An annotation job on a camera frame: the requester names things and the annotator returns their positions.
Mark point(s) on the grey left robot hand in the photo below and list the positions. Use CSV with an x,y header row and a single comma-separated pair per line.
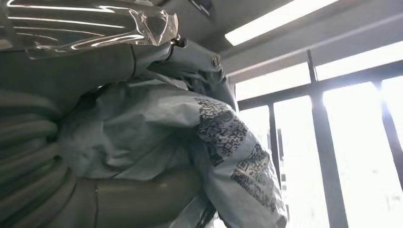
x,y
94,66

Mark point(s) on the grey courier bag package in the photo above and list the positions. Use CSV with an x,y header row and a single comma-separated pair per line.
x,y
151,132

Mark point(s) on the clear plastic film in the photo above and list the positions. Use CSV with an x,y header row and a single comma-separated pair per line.
x,y
78,25

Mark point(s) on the ceiling light strip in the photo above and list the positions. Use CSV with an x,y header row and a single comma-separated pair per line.
x,y
277,22

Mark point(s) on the dark window frame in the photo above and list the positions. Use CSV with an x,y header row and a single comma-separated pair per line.
x,y
324,141

